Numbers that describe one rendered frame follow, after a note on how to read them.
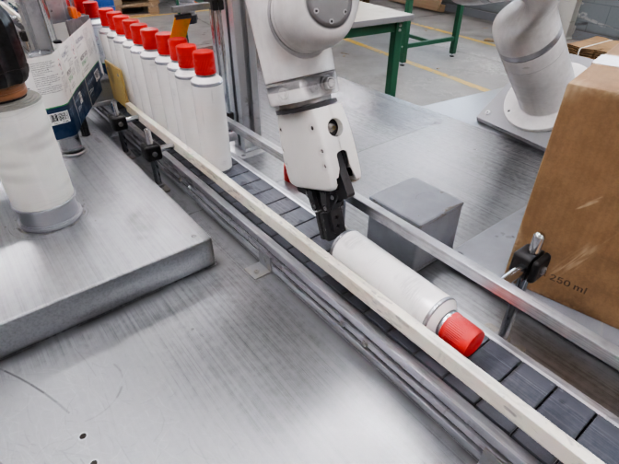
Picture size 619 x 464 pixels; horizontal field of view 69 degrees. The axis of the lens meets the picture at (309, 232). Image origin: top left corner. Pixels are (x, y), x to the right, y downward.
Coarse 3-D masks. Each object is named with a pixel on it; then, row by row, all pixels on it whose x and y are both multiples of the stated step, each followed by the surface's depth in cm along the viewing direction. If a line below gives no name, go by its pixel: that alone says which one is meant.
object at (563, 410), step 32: (224, 192) 75; (256, 192) 75; (256, 224) 68; (384, 320) 52; (416, 352) 49; (480, 352) 48; (448, 384) 45; (512, 384) 45; (544, 384) 45; (544, 416) 42; (576, 416) 42; (544, 448) 40; (608, 448) 40
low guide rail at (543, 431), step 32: (160, 128) 88; (192, 160) 80; (288, 224) 62; (320, 256) 56; (352, 288) 53; (416, 320) 47; (448, 352) 44; (480, 384) 41; (512, 416) 40; (576, 448) 36
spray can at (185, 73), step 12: (180, 48) 72; (192, 48) 73; (180, 60) 74; (192, 60) 74; (180, 72) 74; (192, 72) 74; (180, 84) 75; (180, 96) 77; (192, 96) 76; (192, 108) 77; (192, 120) 78; (192, 132) 80; (192, 144) 81
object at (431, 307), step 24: (336, 240) 57; (360, 240) 56; (360, 264) 54; (384, 264) 52; (384, 288) 51; (408, 288) 49; (432, 288) 49; (408, 312) 49; (432, 312) 47; (456, 312) 47; (456, 336) 45; (480, 336) 45
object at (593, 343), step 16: (240, 128) 77; (256, 144) 74; (272, 144) 71; (368, 208) 57; (384, 224) 55; (400, 224) 53; (416, 240) 52; (432, 240) 51; (448, 256) 49; (464, 256) 48; (464, 272) 48; (480, 272) 46; (496, 288) 45; (512, 288) 44; (512, 304) 44; (528, 304) 43; (544, 304) 43; (544, 320) 42; (560, 320) 41; (576, 336) 40; (592, 336) 39; (592, 352) 39; (608, 352) 38
